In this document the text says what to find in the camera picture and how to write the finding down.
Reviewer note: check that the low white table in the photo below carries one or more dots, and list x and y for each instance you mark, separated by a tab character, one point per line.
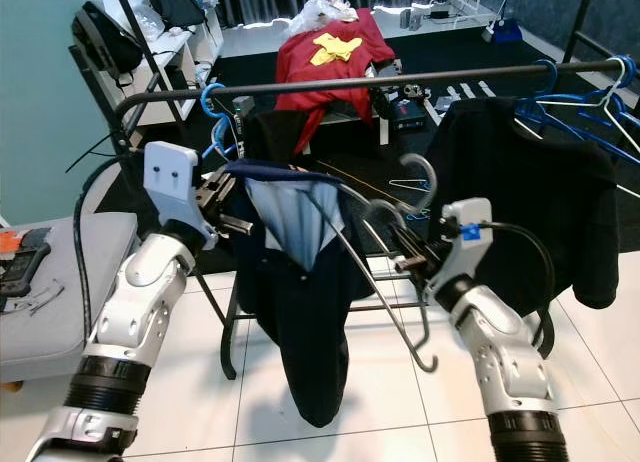
384	130

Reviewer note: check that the black shorts white waistband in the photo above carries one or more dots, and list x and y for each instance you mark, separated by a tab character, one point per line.
275	137

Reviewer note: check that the white metal tube frame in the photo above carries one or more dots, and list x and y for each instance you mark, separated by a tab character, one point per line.
460	14

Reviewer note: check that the black handheld controller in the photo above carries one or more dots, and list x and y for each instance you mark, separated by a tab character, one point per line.
25	267

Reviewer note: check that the white plastic hanger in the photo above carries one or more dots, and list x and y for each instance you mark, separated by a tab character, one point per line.
622	67
405	184

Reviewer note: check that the blue plastic hanger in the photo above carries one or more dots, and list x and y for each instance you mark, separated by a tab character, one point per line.
207	100
560	107

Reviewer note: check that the black hanging shirt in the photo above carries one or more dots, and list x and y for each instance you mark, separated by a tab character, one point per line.
530	182

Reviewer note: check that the orange black tool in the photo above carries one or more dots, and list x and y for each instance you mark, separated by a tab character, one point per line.
10	240

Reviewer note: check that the red cloth with yellow star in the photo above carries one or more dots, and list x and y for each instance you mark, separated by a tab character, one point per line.
320	82

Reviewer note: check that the crumpled white cloth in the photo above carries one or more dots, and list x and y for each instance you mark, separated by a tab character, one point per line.
325	12

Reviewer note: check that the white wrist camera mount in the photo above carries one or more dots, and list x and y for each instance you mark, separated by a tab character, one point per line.
168	177
465	222

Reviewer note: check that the black metal garment rack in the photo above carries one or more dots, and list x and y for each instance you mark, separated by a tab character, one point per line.
410	80

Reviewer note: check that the navy blue garment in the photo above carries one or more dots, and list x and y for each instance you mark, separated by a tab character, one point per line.
300	322

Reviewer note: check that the white raised platform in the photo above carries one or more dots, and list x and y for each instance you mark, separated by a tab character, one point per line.
240	40

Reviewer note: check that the grey cushioned bench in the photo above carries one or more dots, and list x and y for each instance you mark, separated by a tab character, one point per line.
50	332

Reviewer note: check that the black bag with red tag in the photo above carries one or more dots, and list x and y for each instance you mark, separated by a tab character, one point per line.
175	2

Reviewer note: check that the white shelf unit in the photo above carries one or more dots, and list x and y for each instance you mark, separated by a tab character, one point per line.
180	52

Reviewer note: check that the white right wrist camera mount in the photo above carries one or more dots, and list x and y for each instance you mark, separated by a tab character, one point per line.
465	222

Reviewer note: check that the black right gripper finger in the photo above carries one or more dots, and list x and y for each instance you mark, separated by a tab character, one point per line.
406	265
405	237

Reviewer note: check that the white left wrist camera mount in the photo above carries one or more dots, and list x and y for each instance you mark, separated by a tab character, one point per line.
168	177

